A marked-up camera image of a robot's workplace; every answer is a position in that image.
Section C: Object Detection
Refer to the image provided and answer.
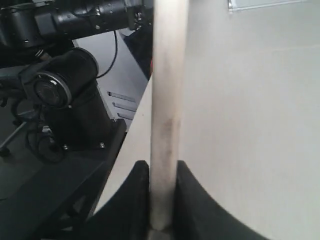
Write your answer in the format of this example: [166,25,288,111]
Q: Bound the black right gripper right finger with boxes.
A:
[172,160,266,240]

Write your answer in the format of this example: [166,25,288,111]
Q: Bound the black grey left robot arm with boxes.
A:
[0,0,154,151]

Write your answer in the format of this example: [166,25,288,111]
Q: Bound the grey cabinet with slots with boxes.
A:
[72,30,148,128]

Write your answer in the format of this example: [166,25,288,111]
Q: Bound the white wooden paint brush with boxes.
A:
[149,0,189,231]

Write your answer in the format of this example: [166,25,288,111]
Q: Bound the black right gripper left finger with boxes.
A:
[74,160,149,240]

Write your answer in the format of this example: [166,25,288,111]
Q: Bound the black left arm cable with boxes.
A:
[96,29,119,79]

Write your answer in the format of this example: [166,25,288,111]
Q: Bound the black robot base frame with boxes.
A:
[0,119,127,240]

